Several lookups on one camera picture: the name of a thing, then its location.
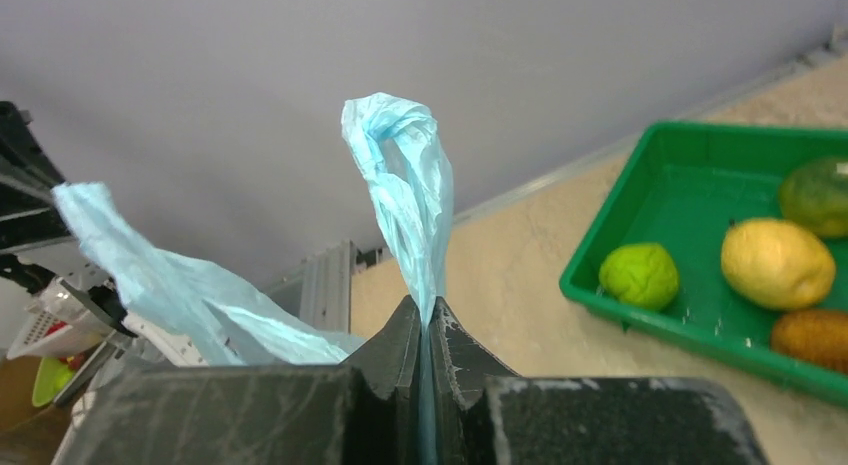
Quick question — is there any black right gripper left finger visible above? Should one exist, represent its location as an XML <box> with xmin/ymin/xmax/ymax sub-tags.
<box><xmin>61</xmin><ymin>297</ymin><xmax>420</xmax><ymax>464</ymax></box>

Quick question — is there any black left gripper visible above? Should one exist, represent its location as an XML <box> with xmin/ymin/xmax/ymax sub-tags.
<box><xmin>1</xmin><ymin>101</ymin><xmax>71</xmax><ymax>253</ymax></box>

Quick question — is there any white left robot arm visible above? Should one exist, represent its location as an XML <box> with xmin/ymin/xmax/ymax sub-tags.
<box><xmin>1</xmin><ymin>101</ymin><xmax>206</xmax><ymax>366</ymax></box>

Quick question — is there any white basket with items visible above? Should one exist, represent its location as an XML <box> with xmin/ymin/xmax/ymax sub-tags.
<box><xmin>6</xmin><ymin>312</ymin><xmax>97</xmax><ymax>408</ymax></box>

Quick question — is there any green plastic tray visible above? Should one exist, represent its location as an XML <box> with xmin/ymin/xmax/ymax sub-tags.
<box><xmin>559</xmin><ymin>121</ymin><xmax>847</xmax><ymax>406</ymax></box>

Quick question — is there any yellow fake lemon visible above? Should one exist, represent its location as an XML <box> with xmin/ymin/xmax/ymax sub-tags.
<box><xmin>720</xmin><ymin>218</ymin><xmax>837</xmax><ymax>311</ymax></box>

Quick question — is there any small orange fake fruit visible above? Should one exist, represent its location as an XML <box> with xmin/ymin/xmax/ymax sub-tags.
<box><xmin>770</xmin><ymin>308</ymin><xmax>847</xmax><ymax>374</ymax></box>

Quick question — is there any lime green fake fruit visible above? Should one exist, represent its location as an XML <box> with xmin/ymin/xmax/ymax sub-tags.
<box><xmin>598</xmin><ymin>242</ymin><xmax>681</xmax><ymax>312</ymax></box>

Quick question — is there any green fake round fruit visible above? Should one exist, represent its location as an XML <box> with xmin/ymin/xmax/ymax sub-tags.
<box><xmin>778</xmin><ymin>156</ymin><xmax>847</xmax><ymax>239</ymax></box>

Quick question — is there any aluminium frame rail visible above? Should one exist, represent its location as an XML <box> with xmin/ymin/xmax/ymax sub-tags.
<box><xmin>261</xmin><ymin>24</ymin><xmax>847</xmax><ymax>331</ymax></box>

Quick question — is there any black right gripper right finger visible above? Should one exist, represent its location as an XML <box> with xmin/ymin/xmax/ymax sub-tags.
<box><xmin>430</xmin><ymin>299</ymin><xmax>768</xmax><ymax>464</ymax></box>

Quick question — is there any light blue plastic bag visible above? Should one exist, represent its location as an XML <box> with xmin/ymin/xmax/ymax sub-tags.
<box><xmin>51</xmin><ymin>92</ymin><xmax>456</xmax><ymax>465</ymax></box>

